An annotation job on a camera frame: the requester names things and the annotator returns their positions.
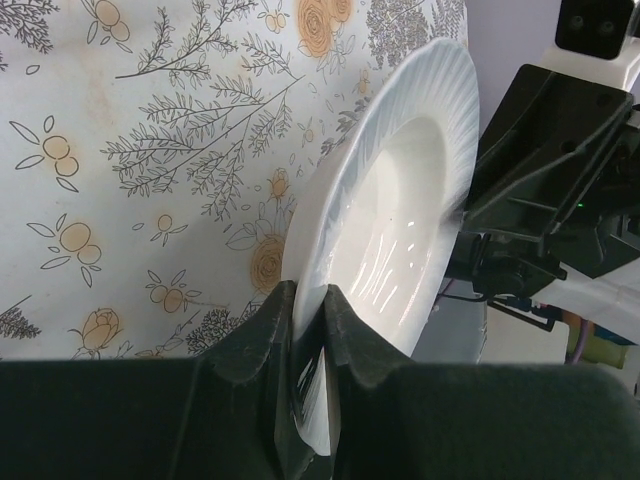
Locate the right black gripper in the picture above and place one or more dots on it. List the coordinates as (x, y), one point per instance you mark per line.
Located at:
(555, 187)

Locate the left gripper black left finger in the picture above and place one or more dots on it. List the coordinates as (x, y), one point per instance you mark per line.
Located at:
(222, 414)

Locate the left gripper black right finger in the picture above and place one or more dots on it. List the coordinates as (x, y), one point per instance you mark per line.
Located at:
(393, 418)

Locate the white scalloped plate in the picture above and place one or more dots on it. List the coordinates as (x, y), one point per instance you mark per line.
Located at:
(380, 216)

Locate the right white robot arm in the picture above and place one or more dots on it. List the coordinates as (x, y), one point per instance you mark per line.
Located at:
(610, 301)

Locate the floral table mat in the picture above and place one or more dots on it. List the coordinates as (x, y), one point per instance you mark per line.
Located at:
(152, 155)

